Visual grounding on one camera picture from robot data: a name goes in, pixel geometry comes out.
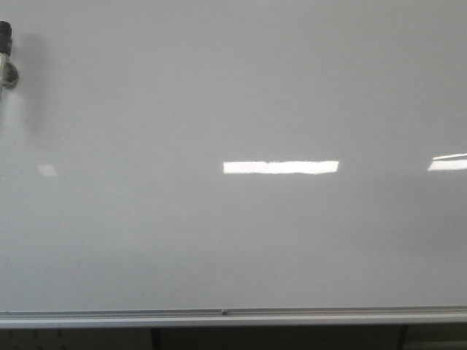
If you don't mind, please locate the white black-tipped marker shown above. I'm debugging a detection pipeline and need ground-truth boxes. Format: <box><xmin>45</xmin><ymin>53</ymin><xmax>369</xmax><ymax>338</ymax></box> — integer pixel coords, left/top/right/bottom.
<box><xmin>1</xmin><ymin>20</ymin><xmax>20</xmax><ymax>121</ymax></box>

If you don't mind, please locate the white whiteboard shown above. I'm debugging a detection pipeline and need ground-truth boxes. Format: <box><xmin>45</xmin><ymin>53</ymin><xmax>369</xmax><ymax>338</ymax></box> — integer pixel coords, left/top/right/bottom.
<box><xmin>1</xmin><ymin>1</ymin><xmax>466</xmax><ymax>312</ymax></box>

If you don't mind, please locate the aluminium marker tray rail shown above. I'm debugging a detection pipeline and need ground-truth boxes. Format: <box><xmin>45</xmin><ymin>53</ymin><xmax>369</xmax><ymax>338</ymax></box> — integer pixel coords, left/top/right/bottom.
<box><xmin>1</xmin><ymin>306</ymin><xmax>466</xmax><ymax>330</ymax></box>

